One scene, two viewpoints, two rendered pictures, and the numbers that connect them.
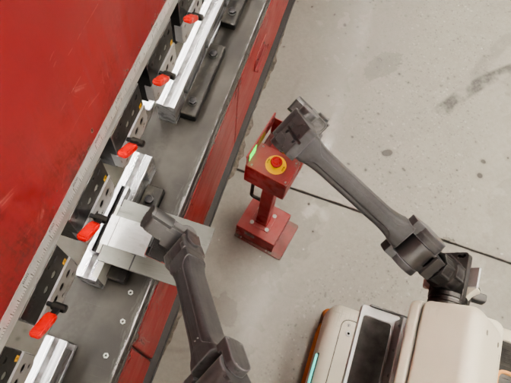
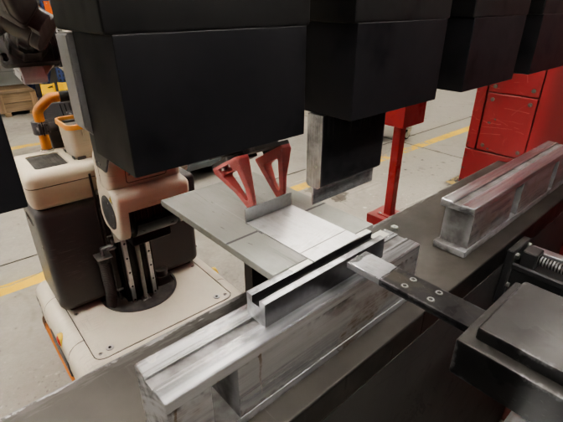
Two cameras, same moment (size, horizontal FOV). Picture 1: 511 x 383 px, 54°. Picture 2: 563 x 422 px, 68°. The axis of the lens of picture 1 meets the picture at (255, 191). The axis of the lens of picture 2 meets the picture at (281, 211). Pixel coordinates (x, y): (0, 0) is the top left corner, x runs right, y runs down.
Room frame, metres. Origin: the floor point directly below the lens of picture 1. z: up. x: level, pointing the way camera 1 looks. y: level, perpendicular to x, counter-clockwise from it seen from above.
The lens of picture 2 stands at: (0.76, 0.60, 1.27)
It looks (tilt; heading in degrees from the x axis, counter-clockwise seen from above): 27 degrees down; 220
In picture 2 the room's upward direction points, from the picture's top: straight up
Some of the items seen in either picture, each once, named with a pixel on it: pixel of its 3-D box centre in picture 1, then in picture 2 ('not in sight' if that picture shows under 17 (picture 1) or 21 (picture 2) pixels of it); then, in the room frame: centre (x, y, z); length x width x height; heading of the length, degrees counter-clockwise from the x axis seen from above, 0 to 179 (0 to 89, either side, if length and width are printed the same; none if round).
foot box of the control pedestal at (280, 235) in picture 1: (268, 226); not in sight; (0.81, -0.09, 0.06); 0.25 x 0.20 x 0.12; 70
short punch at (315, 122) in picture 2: not in sight; (346, 151); (0.39, 0.38, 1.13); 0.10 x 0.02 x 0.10; 172
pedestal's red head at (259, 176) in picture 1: (278, 156); not in sight; (0.82, -0.06, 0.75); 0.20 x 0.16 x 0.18; 160
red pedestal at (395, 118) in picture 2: not in sight; (395, 168); (-1.38, -0.35, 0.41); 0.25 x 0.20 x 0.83; 82
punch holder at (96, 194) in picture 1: (77, 197); (370, 16); (0.37, 0.38, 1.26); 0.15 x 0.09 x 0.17; 172
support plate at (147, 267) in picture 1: (157, 244); (260, 214); (0.37, 0.23, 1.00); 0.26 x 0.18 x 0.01; 82
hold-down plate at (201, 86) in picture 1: (203, 80); not in sight; (0.98, 0.24, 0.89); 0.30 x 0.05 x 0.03; 172
